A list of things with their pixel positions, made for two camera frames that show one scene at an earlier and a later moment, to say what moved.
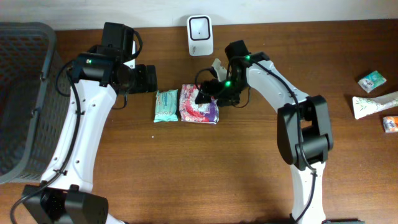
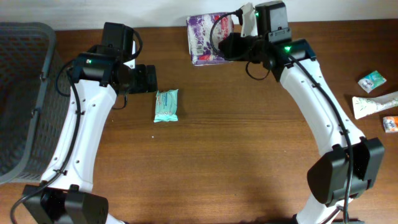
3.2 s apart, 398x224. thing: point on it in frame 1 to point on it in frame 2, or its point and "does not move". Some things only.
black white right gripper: (216, 83) to (232, 40)
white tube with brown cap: (362, 106) does not move
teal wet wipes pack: (166, 106) does not move
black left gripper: (143, 81) does not move
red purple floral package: (190, 111) to (205, 33)
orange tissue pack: (390, 124) does not move
